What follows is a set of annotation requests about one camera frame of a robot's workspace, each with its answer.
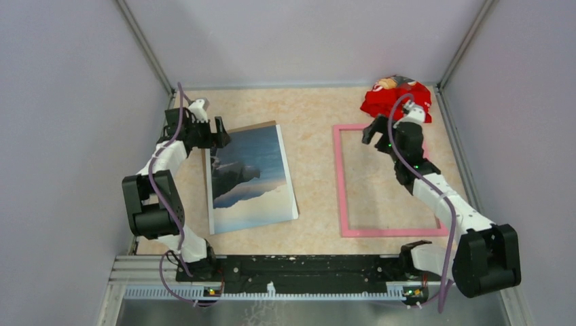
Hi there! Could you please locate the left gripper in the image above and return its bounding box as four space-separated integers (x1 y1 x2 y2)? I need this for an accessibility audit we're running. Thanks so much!
185 116 232 149

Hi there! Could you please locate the landscape photo print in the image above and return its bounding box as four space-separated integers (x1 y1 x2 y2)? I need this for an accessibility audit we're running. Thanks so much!
206 123 299 235

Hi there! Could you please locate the pink wooden picture frame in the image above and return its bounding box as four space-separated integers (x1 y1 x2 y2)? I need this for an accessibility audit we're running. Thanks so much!
332 124 449 238

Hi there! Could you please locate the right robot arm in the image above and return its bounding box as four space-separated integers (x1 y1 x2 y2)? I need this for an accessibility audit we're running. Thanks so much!
362 115 522 298

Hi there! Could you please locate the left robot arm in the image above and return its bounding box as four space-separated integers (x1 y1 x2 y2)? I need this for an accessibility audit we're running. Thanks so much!
122 101 230 281

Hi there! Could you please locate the red crumpled cloth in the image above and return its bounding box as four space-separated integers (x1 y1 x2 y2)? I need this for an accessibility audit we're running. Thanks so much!
360 75 432 124

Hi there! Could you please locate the brown backing board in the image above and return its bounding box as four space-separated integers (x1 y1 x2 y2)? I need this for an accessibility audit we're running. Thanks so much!
204 120 281 198

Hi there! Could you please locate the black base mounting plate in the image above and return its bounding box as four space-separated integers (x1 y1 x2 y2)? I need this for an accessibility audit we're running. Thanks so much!
175 255 424 295

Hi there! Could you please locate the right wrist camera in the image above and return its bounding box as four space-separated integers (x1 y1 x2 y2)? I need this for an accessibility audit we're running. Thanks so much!
401 100 427 124

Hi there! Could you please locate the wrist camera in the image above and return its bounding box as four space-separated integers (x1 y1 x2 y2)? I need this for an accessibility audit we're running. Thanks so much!
187 98 210 123
401 100 427 124

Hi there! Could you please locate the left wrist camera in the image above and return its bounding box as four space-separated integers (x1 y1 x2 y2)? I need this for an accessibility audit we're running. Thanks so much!
187 98 210 123

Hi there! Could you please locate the aluminium rail with cable duct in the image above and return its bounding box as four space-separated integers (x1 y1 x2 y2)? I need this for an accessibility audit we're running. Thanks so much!
96 255 525 326

